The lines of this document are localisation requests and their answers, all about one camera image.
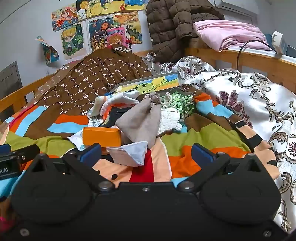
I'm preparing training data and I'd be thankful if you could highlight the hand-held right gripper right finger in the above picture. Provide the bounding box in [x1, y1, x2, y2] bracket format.
[177, 143, 266, 193]

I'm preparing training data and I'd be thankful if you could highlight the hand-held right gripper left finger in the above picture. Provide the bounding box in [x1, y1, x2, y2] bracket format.
[28, 143, 116, 193]

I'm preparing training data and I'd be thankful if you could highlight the white plastic packet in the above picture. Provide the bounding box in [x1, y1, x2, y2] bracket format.
[67, 130, 86, 151]

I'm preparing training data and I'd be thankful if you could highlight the white blue fabric pouch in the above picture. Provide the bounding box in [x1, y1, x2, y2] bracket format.
[106, 141, 148, 168]

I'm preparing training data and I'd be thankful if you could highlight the white patterned sock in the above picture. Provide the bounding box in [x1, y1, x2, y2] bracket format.
[100, 90, 140, 115]
[89, 95, 112, 118]

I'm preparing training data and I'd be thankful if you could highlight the white fluffy cloth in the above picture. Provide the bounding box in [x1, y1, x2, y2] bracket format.
[157, 108, 184, 138]

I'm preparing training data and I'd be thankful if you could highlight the grey drawstring pouch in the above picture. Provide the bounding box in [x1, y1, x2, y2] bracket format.
[115, 91, 163, 149]

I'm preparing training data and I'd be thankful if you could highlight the painted cardboard box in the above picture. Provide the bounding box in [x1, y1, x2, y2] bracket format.
[113, 71, 184, 96]

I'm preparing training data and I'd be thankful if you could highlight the orange box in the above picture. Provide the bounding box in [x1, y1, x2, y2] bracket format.
[82, 127, 122, 149]

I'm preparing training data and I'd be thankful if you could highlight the colourful striped blanket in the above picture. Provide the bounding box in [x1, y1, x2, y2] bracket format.
[0, 88, 281, 202]

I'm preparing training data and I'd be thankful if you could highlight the white paper tag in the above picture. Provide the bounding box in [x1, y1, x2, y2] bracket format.
[88, 116, 103, 128]

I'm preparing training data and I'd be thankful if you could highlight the black cloth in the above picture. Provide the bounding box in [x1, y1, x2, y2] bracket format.
[98, 105, 137, 128]

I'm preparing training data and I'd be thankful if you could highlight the grey door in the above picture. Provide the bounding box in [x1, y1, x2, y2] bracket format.
[0, 61, 23, 100]

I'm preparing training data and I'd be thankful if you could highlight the white floral satin quilt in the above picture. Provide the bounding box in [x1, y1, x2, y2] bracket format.
[143, 52, 296, 232]

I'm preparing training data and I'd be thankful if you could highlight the brown patterned quilt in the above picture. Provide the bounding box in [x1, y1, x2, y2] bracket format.
[22, 44, 153, 117]

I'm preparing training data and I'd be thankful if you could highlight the light blue bed sheet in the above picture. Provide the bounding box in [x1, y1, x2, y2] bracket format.
[225, 44, 284, 57]

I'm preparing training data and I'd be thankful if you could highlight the pink folded blanket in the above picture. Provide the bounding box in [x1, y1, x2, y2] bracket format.
[192, 20, 274, 52]

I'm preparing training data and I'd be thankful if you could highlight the brown puffer jacket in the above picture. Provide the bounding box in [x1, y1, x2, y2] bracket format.
[146, 0, 225, 63]

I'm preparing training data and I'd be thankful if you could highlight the white paper box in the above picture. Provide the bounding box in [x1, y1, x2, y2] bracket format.
[272, 31, 283, 54]

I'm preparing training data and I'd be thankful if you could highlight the white air conditioner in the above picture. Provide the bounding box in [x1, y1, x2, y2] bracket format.
[217, 0, 258, 18]

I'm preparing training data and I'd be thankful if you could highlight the wooden bed frame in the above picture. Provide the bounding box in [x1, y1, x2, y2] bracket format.
[0, 50, 153, 122]

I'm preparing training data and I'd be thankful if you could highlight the crumpled colourful wall paper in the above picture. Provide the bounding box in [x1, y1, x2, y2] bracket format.
[35, 36, 60, 66]

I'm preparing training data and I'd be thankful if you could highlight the black cable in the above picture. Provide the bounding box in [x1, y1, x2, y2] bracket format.
[236, 39, 276, 70]

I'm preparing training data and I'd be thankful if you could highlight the blond boy wall poster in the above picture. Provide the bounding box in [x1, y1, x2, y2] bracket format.
[60, 23, 87, 61]

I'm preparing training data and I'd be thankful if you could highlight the blue orange wall painting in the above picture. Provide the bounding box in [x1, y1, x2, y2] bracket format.
[88, 17, 114, 52]

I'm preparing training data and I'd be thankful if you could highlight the green spotted wall painting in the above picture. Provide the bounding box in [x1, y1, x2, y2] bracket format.
[126, 24, 143, 45]

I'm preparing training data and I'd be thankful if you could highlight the red-haired girl wall poster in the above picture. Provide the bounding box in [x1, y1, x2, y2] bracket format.
[51, 6, 79, 32]

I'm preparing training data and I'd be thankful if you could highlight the orange desert wall painting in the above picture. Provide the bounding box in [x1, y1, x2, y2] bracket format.
[113, 11, 140, 29]

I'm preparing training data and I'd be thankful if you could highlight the yellow black wall painting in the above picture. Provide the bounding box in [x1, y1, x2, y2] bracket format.
[76, 0, 125, 19]

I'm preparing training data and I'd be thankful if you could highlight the blue fish wall painting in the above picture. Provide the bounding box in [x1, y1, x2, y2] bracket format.
[125, 0, 151, 11]

